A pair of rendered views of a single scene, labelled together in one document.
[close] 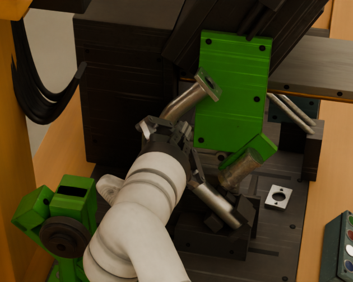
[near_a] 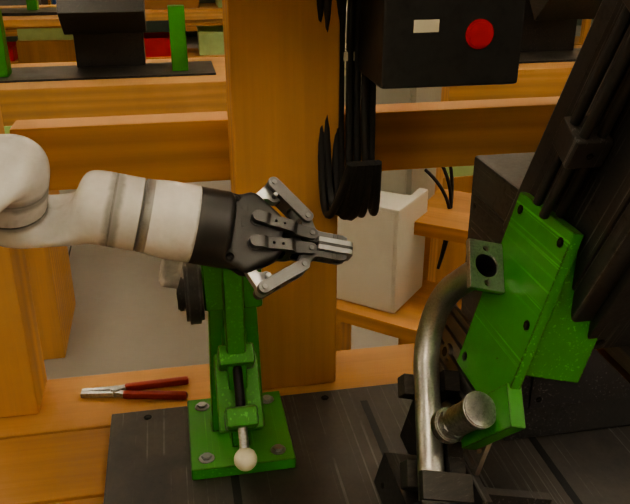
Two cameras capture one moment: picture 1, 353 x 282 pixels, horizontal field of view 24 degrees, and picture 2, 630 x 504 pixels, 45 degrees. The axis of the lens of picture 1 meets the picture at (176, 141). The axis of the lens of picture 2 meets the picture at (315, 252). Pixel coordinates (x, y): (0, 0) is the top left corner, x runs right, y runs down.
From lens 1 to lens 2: 100 cm
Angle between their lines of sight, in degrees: 58
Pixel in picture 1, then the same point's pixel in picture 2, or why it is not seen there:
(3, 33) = (313, 81)
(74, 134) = not seen: hidden behind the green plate
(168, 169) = (167, 195)
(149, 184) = (113, 177)
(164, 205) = (93, 200)
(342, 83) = not seen: outside the picture
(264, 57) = (556, 259)
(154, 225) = (1, 163)
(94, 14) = (497, 161)
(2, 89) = (290, 141)
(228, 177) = (440, 416)
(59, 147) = not seen: hidden behind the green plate
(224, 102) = (500, 312)
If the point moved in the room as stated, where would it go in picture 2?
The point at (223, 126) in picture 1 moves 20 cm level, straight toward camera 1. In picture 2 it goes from (487, 348) to (307, 382)
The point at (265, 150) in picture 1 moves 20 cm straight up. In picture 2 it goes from (502, 415) to (525, 227)
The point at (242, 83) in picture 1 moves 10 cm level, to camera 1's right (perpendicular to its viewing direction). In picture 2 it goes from (524, 291) to (594, 339)
